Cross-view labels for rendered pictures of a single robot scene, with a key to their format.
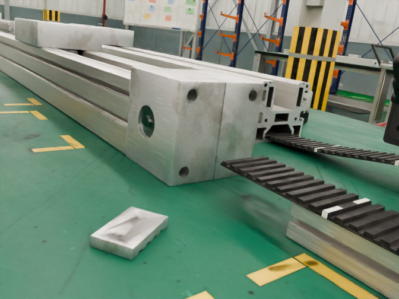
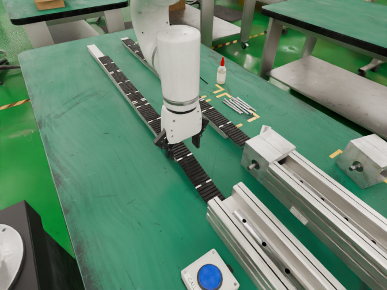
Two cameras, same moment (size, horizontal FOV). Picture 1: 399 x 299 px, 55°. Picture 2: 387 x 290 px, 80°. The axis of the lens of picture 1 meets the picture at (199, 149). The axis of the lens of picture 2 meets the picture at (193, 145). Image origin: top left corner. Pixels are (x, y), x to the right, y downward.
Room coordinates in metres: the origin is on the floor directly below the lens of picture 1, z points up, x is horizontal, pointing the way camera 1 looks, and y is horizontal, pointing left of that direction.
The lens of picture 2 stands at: (0.84, -0.16, 1.31)
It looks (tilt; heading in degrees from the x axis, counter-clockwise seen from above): 45 degrees down; 185
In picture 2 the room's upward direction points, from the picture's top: straight up
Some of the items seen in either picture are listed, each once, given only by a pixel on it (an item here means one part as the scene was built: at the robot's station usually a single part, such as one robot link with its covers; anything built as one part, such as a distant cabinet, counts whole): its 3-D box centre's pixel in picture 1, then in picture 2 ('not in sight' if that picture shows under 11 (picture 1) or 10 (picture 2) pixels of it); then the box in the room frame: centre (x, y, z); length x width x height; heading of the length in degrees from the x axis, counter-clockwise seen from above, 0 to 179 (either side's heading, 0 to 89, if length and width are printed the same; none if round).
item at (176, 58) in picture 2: not in sight; (178, 63); (0.39, -0.23, 1.09); 0.09 x 0.08 x 0.13; 40
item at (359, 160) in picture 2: not in sight; (364, 161); (0.39, 0.28, 0.83); 0.11 x 0.10 x 0.10; 114
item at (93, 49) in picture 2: not in sight; (123, 86); (0.01, -0.53, 0.79); 0.96 x 0.04 x 0.03; 38
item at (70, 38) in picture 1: (56, 41); not in sight; (0.74, 0.29, 0.87); 0.16 x 0.11 x 0.07; 38
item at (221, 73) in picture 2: not in sight; (222, 69); (-0.09, -0.12, 0.84); 0.04 x 0.04 x 0.12
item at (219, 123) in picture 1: (200, 121); (263, 157); (0.40, 0.00, 0.83); 0.12 x 0.09 x 0.10; 128
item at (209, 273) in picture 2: not in sight; (209, 277); (0.72, -0.14, 0.84); 0.04 x 0.04 x 0.02
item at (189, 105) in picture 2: not in sight; (181, 97); (0.39, -0.22, 1.01); 0.09 x 0.08 x 0.03; 128
